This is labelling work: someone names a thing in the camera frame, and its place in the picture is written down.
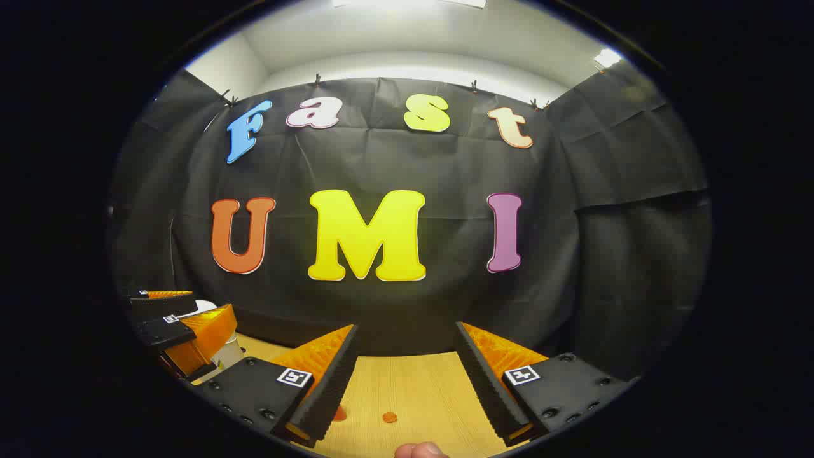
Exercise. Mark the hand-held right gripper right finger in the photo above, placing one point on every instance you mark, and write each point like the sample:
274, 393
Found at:
486, 388

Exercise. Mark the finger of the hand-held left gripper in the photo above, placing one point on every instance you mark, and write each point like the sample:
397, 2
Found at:
168, 334
162, 307

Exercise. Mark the white desktop garbage bin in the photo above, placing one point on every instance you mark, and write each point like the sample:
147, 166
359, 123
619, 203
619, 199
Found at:
229, 353

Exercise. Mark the wooden desktop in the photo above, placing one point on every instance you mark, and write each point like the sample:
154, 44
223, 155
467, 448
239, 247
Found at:
420, 388

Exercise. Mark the long ceiling light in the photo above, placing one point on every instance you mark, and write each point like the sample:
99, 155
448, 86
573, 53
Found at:
407, 2

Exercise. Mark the black backdrop cloth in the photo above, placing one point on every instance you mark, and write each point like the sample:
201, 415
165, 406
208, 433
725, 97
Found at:
445, 172

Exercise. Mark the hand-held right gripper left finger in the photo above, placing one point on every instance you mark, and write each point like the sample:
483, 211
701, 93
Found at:
331, 388

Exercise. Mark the small ceiling light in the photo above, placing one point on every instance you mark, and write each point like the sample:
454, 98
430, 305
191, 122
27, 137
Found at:
607, 58

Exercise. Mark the red pop can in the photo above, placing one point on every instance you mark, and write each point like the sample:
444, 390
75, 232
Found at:
340, 413

